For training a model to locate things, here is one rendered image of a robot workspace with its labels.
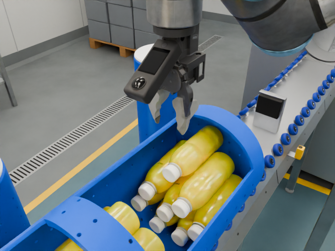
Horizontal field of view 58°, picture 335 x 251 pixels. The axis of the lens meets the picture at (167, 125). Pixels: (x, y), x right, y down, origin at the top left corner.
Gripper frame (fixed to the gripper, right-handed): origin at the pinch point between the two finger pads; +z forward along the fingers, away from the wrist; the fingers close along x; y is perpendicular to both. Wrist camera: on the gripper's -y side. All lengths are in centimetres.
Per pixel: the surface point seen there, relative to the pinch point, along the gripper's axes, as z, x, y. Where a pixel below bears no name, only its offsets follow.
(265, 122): 34, -1, 61
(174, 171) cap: 12.4, -1.4, 0.6
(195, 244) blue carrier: 14.7, -14.4, -10.4
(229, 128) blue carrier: 6.9, -6.5, 15.2
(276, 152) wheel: 33, -12, 45
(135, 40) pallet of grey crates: 105, 231, 231
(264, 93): 22, 2, 61
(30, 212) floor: 129, 121, 6
